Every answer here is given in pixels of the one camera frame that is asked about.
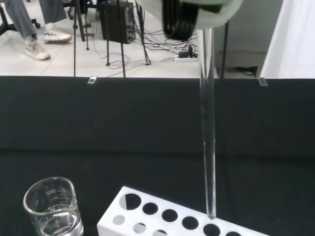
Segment white curtain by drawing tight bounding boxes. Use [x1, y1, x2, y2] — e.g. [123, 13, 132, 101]
[259, 0, 315, 80]

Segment black computer tower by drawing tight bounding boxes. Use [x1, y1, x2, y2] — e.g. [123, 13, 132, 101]
[99, 0, 137, 45]

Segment black power adapter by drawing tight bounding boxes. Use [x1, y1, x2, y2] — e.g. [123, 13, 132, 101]
[178, 45, 199, 59]

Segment black office chair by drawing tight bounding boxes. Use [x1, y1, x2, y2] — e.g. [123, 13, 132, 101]
[0, 0, 42, 37]

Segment white test tube rack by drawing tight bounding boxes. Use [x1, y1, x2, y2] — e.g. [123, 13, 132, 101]
[96, 186, 272, 236]

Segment clear glass beaker with water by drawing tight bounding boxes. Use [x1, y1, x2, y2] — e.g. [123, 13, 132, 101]
[23, 177, 85, 236]

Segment black floor cables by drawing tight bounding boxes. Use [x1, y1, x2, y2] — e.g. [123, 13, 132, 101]
[91, 24, 199, 77]

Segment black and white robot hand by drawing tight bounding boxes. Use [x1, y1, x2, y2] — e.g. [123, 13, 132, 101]
[136, 0, 244, 41]

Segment black bench cloth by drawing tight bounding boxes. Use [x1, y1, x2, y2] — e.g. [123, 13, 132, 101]
[0, 75, 315, 236]

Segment person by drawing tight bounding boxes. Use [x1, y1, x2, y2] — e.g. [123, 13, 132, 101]
[3, 0, 73, 61]

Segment black tripod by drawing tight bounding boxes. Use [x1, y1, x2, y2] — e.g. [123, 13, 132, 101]
[72, 0, 91, 78]
[105, 0, 153, 78]

